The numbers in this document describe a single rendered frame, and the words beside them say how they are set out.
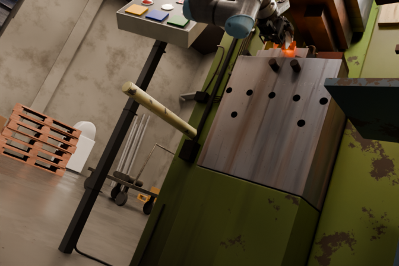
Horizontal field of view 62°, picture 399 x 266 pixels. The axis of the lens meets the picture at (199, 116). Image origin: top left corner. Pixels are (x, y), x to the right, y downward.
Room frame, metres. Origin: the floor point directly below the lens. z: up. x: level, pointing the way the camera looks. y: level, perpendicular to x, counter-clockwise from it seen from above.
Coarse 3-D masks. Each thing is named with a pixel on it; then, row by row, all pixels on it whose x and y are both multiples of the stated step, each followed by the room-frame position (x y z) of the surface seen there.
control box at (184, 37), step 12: (132, 0) 1.36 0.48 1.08; (156, 0) 1.36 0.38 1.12; (168, 0) 1.36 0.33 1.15; (120, 12) 1.29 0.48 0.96; (144, 12) 1.29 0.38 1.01; (168, 12) 1.29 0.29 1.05; (180, 12) 1.29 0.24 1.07; (120, 24) 1.33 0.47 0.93; (132, 24) 1.30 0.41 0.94; (144, 24) 1.28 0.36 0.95; (156, 24) 1.25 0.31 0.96; (168, 24) 1.24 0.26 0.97; (192, 24) 1.24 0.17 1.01; (204, 24) 1.34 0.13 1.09; (156, 36) 1.30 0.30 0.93; (168, 36) 1.27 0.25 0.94; (180, 36) 1.24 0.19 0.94; (192, 36) 1.27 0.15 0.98
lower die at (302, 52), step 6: (270, 48) 1.14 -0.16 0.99; (276, 48) 1.13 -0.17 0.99; (294, 48) 1.08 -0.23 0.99; (300, 48) 1.07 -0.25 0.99; (306, 48) 1.05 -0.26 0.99; (258, 54) 1.17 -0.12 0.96; (264, 54) 1.15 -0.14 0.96; (270, 54) 1.14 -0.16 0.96; (276, 54) 1.12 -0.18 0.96; (282, 54) 1.10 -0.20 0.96; (288, 54) 1.09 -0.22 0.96; (294, 54) 1.07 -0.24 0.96; (300, 54) 1.06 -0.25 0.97; (306, 54) 1.05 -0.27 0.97
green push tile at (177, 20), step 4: (176, 16) 1.26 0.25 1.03; (180, 16) 1.26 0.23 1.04; (168, 20) 1.24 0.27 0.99; (172, 20) 1.24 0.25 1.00; (176, 20) 1.24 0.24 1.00; (180, 20) 1.24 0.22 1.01; (184, 20) 1.24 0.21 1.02; (188, 20) 1.25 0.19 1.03; (172, 24) 1.23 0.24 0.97; (176, 24) 1.23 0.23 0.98; (180, 24) 1.22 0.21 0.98; (184, 24) 1.23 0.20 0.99
